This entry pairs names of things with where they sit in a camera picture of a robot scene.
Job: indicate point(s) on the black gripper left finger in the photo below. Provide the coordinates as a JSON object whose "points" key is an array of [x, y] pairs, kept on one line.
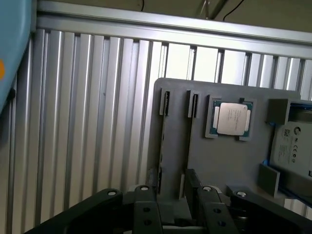
{"points": [[146, 209]]}

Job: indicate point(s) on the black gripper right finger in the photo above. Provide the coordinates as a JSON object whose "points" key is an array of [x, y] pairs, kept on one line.
{"points": [[214, 209]]}

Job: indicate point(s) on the black RAM stick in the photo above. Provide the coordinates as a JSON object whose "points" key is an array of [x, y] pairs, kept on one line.
{"points": [[166, 104]]}

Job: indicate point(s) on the grey parts rack plate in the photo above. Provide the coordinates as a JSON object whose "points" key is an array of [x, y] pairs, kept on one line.
{"points": [[175, 136]]}

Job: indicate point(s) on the CPU with silver lid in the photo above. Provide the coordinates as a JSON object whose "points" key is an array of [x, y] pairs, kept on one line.
{"points": [[231, 117]]}

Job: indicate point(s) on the grey metal stand legs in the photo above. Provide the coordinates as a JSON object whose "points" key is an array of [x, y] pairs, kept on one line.
{"points": [[209, 8]]}

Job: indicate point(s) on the light blue plastic housing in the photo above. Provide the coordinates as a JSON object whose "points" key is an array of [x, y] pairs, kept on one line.
{"points": [[12, 44]]}

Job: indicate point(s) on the blue disk bracket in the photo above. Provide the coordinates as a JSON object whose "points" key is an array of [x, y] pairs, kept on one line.
{"points": [[280, 174]]}

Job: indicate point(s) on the aluminium table edge rail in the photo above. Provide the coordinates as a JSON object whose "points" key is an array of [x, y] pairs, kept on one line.
{"points": [[170, 26]]}

